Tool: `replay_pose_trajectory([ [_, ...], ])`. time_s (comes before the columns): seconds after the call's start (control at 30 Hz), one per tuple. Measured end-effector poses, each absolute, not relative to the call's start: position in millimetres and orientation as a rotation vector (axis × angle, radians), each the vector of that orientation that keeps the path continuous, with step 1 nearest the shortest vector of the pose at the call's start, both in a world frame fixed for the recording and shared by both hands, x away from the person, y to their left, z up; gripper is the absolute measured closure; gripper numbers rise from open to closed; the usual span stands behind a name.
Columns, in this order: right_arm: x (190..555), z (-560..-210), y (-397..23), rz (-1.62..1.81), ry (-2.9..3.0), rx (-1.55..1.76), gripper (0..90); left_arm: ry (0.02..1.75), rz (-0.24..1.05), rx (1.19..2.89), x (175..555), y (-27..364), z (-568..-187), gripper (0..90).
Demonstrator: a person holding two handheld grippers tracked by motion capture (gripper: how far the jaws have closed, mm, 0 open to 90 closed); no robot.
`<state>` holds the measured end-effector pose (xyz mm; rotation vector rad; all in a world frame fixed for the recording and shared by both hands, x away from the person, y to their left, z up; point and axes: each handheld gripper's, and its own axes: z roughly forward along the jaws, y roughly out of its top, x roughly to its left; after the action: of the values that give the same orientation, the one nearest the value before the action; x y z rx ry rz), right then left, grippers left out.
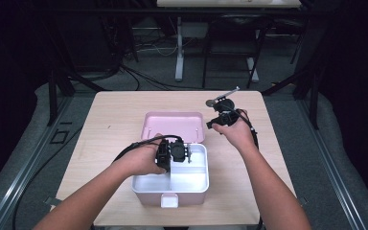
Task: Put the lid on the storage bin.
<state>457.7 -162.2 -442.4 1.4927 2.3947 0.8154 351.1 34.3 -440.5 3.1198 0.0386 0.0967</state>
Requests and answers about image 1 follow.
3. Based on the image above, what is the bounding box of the person's right hand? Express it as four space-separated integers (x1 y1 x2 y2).
212 108 259 154

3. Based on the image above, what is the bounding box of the white-legged background table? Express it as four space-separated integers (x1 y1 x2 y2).
156 0 302 83

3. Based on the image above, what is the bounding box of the black metal stand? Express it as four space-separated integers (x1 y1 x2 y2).
262 61 321 130
46 63 108 127

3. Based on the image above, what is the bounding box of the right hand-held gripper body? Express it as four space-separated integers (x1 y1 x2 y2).
205 108 240 130

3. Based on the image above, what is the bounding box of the pink plastic storage box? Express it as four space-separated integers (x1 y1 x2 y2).
130 110 211 209

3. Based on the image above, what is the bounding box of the black floor cable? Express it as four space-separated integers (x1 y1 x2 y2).
11 126 84 230

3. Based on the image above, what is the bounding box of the hand-held gripper cable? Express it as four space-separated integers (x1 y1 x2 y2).
235 108 260 150
112 134 184 164

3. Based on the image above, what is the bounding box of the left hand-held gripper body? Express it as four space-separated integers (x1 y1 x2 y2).
155 137 188 173

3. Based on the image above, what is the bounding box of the white divided tray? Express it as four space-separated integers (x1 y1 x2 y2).
132 143 210 194

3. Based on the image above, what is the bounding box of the silver metal tool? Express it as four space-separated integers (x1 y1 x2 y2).
205 85 242 108

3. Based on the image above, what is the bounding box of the left hand-held gripper cable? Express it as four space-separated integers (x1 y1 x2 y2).
112 134 184 164

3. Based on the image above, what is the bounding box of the person's left hand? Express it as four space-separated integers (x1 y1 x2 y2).
113 133 168 177

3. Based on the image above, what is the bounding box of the aluminium floor rail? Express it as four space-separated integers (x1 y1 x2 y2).
0 95 75 230
295 95 368 230

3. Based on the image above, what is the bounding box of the black chair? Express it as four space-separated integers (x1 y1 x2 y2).
201 13 271 90

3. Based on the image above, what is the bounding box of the right hand-held gripper cable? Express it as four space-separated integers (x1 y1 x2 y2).
235 108 260 150

